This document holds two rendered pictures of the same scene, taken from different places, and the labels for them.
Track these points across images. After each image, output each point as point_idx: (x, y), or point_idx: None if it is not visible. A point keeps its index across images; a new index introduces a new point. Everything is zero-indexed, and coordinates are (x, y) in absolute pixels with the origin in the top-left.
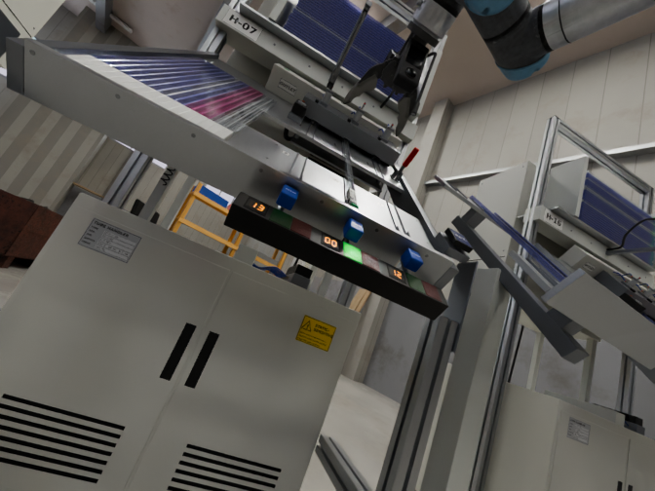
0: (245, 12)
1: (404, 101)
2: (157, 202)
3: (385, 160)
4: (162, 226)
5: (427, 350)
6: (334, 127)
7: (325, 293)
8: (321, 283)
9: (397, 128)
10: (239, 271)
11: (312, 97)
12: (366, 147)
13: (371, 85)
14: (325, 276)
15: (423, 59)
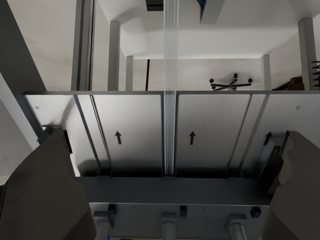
0: None
1: (48, 230)
2: (306, 46)
3: (87, 179)
4: (268, 67)
5: None
6: (200, 185)
7: (110, 33)
8: (118, 41)
9: (63, 134)
10: None
11: (258, 222)
12: (130, 182)
13: (307, 214)
14: (116, 50)
15: None
